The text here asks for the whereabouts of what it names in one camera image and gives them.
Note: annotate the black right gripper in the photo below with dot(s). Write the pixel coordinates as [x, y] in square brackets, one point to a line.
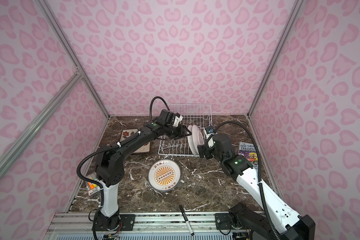
[206, 150]

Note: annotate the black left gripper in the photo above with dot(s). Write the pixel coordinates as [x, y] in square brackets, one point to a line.
[182, 132]

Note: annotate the white round plate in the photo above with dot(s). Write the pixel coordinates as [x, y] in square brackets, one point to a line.
[199, 139]
[164, 175]
[191, 142]

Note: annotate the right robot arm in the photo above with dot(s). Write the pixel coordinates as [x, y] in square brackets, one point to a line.
[279, 221]

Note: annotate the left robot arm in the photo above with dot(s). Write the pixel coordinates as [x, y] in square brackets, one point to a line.
[110, 168]

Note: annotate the The 143-Storey Treehouse book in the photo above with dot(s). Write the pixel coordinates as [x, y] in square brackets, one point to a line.
[249, 152]

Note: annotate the black marker pen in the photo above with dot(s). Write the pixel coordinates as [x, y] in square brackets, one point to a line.
[186, 220]

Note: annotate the box of coloured markers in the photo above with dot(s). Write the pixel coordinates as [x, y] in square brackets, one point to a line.
[91, 187]

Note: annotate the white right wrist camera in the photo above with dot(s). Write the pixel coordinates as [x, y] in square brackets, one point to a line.
[209, 132]

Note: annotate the white wire dish rack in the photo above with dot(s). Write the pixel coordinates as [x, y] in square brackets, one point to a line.
[193, 114]

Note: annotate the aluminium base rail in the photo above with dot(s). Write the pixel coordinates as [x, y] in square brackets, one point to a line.
[149, 226]

